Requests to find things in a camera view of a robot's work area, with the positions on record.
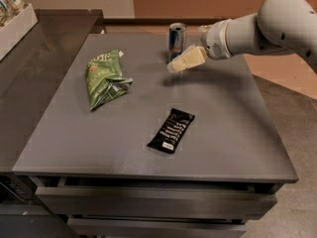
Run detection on dark side counter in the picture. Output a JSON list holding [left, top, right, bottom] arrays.
[[0, 9, 103, 175]]

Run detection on lower grey drawer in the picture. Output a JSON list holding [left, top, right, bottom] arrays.
[[67, 218, 246, 238]]

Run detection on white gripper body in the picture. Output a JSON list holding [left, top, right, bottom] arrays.
[[199, 20, 233, 60]]

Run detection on blue silver Red Bull can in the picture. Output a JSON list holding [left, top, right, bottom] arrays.
[[168, 23, 186, 60]]

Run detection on white snack tray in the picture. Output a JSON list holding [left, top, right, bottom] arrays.
[[0, 4, 38, 60]]

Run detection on grey drawer cabinet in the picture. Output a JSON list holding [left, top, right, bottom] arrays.
[[14, 34, 297, 226]]

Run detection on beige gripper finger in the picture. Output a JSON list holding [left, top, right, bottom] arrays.
[[167, 46, 208, 72], [180, 45, 196, 56]]

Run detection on snack packets in tray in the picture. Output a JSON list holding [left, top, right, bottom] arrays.
[[0, 0, 27, 27]]

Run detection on black snack bar wrapper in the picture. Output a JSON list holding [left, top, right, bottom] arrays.
[[148, 108, 195, 154]]

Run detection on upper grey drawer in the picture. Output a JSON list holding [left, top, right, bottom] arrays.
[[36, 186, 276, 219]]

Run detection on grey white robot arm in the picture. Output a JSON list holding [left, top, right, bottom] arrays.
[[167, 0, 317, 72]]

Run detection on grey drawer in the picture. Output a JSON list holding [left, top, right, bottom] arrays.
[[36, 186, 276, 219], [67, 218, 246, 238]]

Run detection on green chip bag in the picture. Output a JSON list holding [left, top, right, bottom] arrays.
[[85, 49, 133, 111]]

